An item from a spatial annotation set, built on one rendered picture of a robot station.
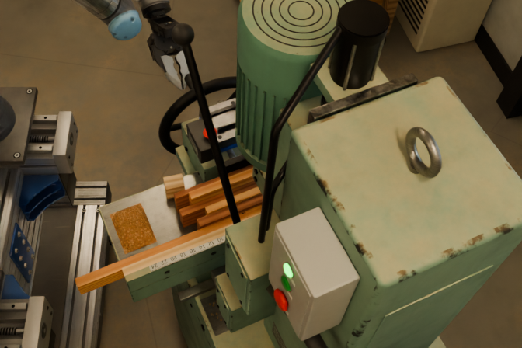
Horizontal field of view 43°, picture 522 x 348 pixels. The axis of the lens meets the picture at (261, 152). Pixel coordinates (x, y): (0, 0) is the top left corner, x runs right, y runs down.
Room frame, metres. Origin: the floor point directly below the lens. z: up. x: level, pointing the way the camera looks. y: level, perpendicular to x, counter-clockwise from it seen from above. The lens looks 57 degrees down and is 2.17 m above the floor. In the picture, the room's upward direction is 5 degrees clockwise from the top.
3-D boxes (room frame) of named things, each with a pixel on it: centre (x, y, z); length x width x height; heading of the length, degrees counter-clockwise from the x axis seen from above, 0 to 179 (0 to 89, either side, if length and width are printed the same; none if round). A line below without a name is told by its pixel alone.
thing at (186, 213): (0.68, 0.05, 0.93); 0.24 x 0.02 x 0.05; 119
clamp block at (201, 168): (0.82, 0.09, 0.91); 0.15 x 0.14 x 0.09; 119
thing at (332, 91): (0.54, -0.11, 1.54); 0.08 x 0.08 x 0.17; 29
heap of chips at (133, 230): (0.60, 0.26, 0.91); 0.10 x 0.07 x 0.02; 29
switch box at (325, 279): (0.32, -0.07, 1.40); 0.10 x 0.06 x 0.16; 29
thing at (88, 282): (0.60, 0.07, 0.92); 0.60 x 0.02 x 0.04; 119
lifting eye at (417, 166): (0.41, -0.18, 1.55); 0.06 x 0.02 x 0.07; 29
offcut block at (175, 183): (0.70, 0.18, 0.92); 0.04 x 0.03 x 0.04; 108
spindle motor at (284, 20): (0.67, -0.04, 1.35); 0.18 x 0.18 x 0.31
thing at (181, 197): (0.71, 0.06, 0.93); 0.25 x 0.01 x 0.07; 119
